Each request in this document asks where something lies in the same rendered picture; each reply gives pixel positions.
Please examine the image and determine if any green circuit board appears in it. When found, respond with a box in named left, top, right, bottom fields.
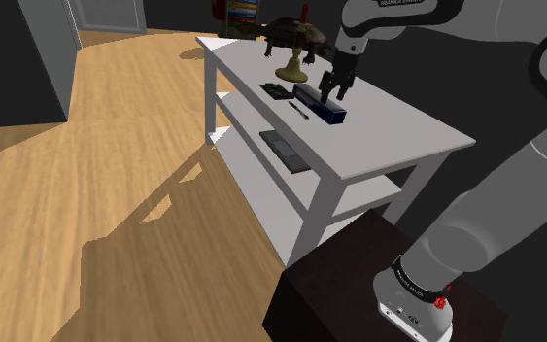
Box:
left=259, top=82, right=295, bottom=101

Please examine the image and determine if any dark robot stand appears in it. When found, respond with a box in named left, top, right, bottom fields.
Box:
left=261, top=208, right=509, bottom=342

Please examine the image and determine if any white shelf table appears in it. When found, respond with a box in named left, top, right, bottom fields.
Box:
left=195, top=36, right=477, bottom=269

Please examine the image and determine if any brass candlestick with red candle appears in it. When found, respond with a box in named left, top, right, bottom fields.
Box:
left=274, top=3, right=311, bottom=85

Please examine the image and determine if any grey door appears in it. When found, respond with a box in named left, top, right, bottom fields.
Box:
left=67, top=0, right=149, bottom=35

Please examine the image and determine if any grey laptop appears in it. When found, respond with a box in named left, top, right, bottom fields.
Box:
left=258, top=129, right=313, bottom=175

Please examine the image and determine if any dark blue long box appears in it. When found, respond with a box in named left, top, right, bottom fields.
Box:
left=292, top=83, right=348, bottom=126

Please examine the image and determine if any black pen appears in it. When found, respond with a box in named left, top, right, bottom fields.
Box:
left=288, top=100, right=311, bottom=120

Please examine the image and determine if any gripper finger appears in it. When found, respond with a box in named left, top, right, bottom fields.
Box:
left=337, top=81, right=356, bottom=102
left=319, top=71, right=337, bottom=105

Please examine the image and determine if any brown turtle figure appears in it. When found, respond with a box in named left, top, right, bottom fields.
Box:
left=234, top=17, right=335, bottom=65

